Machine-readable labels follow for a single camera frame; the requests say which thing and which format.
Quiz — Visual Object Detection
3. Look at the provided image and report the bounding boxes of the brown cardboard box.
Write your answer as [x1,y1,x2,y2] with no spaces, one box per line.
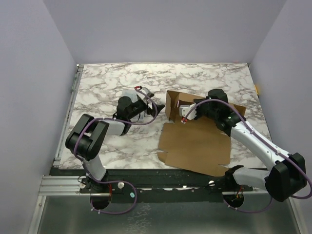
[157,90,231,176]

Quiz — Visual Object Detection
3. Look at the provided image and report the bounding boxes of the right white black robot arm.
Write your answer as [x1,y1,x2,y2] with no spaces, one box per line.
[194,89,312,202]

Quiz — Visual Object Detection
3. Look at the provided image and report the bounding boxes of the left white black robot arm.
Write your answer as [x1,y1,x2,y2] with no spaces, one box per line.
[65,96,165,193]

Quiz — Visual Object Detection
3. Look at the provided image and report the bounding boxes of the clear plastic screw organizer box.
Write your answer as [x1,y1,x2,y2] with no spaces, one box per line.
[122,89,137,102]

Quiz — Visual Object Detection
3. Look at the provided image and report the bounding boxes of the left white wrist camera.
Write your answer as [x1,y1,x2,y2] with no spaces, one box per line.
[135,86,155,104]

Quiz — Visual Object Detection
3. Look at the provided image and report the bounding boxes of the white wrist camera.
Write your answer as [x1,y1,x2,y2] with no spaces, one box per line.
[135,86,155,104]
[179,103,196,123]

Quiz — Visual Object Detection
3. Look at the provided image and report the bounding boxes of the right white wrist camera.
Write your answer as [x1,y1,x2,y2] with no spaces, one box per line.
[179,103,196,123]

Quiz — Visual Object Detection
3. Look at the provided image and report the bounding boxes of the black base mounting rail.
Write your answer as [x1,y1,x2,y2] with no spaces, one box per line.
[80,169,252,203]

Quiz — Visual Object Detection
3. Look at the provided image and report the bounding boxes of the aluminium extrusion frame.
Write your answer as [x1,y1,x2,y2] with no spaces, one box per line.
[26,63,85,234]

